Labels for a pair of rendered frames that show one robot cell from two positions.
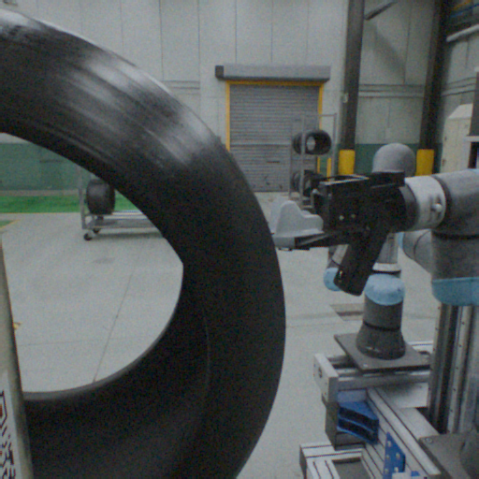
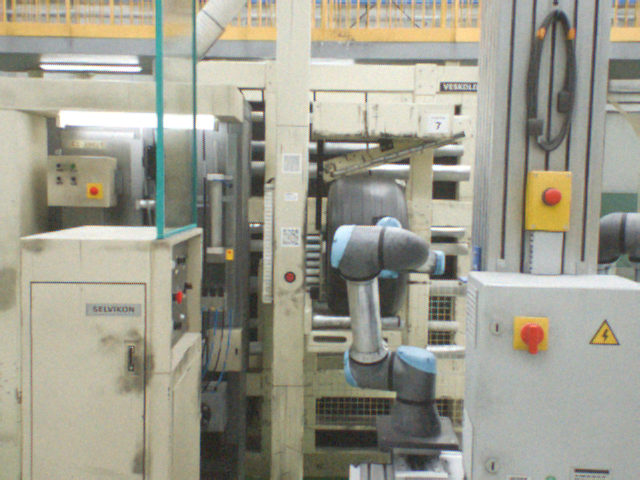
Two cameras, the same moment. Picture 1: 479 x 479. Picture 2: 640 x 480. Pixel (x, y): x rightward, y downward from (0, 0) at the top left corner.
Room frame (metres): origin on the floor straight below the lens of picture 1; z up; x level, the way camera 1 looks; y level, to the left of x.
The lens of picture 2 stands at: (0.79, -2.56, 1.42)
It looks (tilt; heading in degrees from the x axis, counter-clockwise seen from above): 4 degrees down; 101
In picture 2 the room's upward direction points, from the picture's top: 1 degrees clockwise
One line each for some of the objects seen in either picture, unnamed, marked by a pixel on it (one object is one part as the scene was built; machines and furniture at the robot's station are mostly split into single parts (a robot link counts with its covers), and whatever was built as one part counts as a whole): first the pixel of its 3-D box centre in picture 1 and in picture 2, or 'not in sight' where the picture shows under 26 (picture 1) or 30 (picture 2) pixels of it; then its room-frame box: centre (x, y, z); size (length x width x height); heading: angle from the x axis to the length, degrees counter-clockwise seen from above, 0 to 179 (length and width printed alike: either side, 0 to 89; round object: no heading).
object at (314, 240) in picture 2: not in sight; (300, 266); (0.07, 0.56, 1.05); 0.20 x 0.15 x 0.30; 12
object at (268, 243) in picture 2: not in sight; (269, 243); (0.04, 0.12, 1.19); 0.05 x 0.04 x 0.48; 102
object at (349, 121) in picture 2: not in sight; (380, 122); (0.42, 0.56, 1.71); 0.61 x 0.25 x 0.15; 12
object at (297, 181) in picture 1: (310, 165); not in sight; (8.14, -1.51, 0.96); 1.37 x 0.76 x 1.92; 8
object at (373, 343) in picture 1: (380, 333); not in sight; (1.17, -0.46, 0.77); 0.15 x 0.15 x 0.10
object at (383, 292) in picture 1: (383, 298); not in sight; (1.17, -0.47, 0.88); 0.13 x 0.12 x 0.14; 162
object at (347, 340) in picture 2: not in sight; (353, 337); (0.39, 0.10, 0.83); 0.36 x 0.09 x 0.06; 12
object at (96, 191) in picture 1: (127, 172); not in sight; (5.87, 1.61, 0.96); 1.33 x 0.64 x 1.92; 96
